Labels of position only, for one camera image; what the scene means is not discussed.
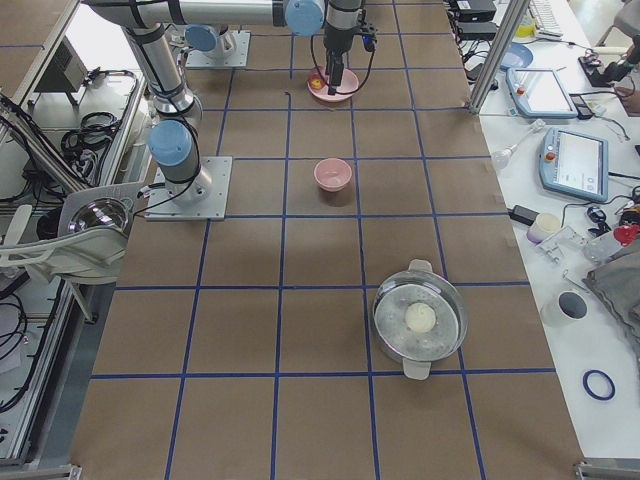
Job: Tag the steel mixing bowl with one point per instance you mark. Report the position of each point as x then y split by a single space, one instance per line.
107 212

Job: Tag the blue plate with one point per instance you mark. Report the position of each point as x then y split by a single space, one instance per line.
516 56

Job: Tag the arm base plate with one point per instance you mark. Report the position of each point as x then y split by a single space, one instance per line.
205 199
211 50

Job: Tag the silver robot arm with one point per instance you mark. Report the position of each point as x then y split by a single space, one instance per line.
340 22
173 142

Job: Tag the glass pot with handles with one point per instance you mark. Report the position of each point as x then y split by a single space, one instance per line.
416 352

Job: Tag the aluminium frame post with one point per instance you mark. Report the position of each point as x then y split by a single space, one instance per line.
509 23

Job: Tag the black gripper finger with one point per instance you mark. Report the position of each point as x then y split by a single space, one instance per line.
331 71
339 68

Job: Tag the grey folded cloth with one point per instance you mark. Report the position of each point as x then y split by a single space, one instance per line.
616 285

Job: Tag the red yellow apple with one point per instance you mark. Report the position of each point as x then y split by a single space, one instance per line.
315 82

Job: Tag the near blue teach pendant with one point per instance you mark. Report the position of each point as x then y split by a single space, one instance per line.
574 164

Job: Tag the pink plate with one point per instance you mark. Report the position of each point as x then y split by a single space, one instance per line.
350 83

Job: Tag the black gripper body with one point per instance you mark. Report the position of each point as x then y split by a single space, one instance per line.
336 47

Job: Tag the white paper cup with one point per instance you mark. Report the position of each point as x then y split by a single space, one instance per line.
563 309

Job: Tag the far blue teach pendant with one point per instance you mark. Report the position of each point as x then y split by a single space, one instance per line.
539 93

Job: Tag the blue teach pendant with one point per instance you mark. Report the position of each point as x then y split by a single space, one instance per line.
539 93
574 164

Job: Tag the pink bowl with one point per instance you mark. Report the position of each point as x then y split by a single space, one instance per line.
332 174

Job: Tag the white steamed bun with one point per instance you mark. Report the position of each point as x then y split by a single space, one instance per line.
420 317

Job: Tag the black power adapter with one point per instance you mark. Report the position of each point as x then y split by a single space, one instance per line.
522 215

